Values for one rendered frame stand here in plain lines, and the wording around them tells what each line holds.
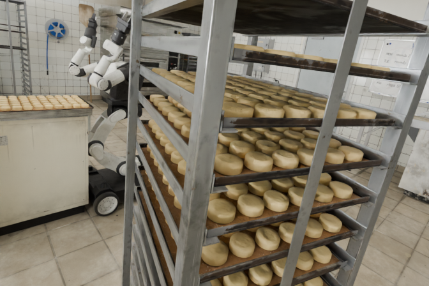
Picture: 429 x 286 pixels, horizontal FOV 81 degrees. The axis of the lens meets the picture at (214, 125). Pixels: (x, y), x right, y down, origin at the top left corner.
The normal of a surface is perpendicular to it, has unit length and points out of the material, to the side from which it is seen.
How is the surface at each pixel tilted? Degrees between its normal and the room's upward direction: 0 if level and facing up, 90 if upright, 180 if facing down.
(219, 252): 0
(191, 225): 90
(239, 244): 0
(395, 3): 90
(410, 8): 90
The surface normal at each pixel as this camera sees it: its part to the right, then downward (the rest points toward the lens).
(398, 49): -0.74, 0.09
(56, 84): 0.66, 0.29
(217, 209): 0.13, -0.95
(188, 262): 0.43, 0.30
